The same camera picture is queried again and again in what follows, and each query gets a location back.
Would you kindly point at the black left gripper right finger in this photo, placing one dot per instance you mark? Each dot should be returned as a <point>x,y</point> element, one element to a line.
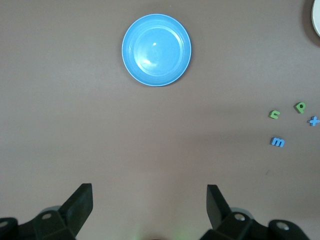
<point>220,217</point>

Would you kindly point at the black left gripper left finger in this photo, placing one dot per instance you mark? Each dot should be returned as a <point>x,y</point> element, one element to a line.
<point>75,212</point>

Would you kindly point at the blue foam letter m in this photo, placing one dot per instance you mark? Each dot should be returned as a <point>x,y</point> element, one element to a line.
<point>277,142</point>

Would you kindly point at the green foam letter n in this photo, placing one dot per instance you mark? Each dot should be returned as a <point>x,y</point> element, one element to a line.
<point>273,115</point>

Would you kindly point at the blue foam letter x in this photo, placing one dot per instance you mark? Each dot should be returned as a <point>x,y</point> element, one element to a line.
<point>313,121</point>

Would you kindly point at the green foam letter p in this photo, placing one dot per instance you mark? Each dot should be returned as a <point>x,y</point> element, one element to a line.
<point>298,108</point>

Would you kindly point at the brown table mat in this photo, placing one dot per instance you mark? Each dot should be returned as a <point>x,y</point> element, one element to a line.
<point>50,100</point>

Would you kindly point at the blue plate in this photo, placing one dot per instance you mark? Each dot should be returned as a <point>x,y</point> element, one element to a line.
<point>156,50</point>

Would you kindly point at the beige plate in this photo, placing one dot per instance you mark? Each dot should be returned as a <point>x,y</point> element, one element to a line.
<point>317,17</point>

